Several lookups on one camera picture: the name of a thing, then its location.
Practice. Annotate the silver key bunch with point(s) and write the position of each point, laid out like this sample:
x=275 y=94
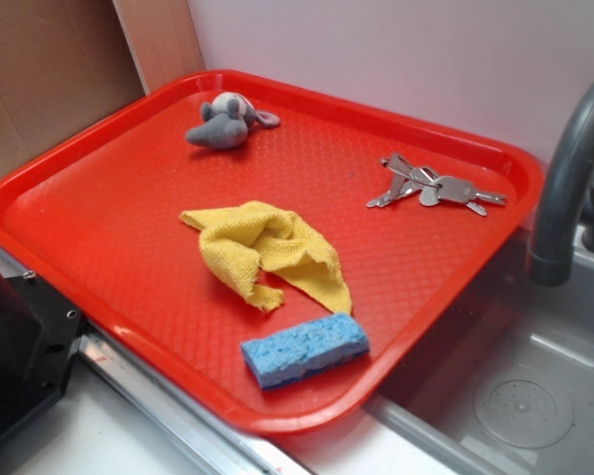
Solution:
x=432 y=188

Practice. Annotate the yellow microfibre cloth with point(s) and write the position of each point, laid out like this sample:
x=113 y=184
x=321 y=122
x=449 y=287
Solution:
x=237 y=243

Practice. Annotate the blue sponge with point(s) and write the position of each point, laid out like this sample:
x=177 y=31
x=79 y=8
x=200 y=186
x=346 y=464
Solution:
x=301 y=351

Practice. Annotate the grey plush mouse toy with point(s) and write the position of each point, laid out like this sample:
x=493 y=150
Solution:
x=227 y=120

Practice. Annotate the red plastic tray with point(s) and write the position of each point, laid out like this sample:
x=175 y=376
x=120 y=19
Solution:
x=98 y=218

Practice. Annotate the light wooden board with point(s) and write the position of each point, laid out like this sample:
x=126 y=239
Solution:
x=161 y=38

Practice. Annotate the grey toy sink basin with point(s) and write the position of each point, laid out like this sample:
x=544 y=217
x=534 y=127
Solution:
x=503 y=381

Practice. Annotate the grey toy faucet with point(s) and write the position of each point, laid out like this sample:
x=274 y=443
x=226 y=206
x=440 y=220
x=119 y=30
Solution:
x=568 y=194

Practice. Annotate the brown cardboard panel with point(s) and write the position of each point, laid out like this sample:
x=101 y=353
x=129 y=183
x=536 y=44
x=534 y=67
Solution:
x=64 y=65

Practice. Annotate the silver metal rail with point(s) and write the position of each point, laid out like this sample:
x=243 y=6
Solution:
x=117 y=416

